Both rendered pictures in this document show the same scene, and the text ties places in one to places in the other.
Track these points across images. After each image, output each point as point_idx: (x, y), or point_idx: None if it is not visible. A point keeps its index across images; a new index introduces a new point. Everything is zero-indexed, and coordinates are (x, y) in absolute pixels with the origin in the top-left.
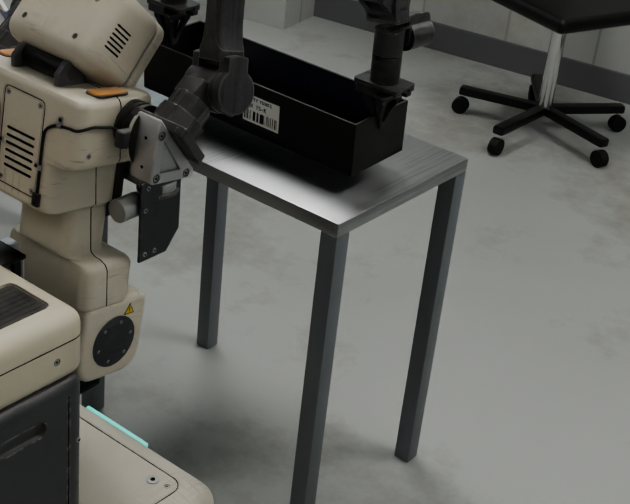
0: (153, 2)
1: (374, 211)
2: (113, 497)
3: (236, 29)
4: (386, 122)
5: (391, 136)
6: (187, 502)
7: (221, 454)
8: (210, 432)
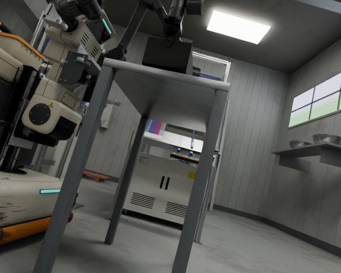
0: None
1: (133, 66)
2: None
3: None
4: (172, 46)
5: (176, 56)
6: None
7: (100, 268)
8: (115, 266)
